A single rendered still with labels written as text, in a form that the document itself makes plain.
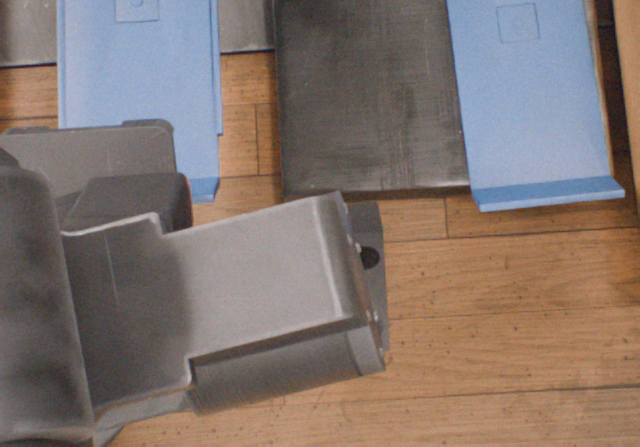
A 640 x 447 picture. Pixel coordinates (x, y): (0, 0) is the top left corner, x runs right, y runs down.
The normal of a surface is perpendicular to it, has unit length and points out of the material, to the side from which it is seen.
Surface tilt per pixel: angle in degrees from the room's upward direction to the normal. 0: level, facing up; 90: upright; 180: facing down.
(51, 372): 57
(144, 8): 1
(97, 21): 1
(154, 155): 32
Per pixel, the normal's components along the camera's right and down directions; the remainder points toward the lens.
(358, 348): 0.11, 0.62
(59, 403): 0.80, -0.33
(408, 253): -0.04, -0.25
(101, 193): -0.05, -0.96
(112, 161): 0.01, 0.29
